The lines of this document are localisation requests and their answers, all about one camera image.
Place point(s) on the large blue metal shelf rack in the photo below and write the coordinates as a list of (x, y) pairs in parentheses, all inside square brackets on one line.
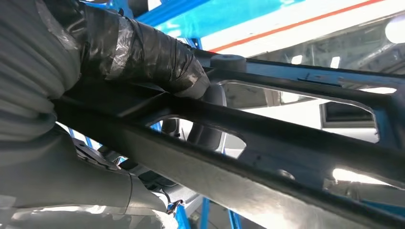
[(205, 15)]

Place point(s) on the white car with red stripe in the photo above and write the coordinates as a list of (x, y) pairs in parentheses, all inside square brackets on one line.
[(316, 30)]

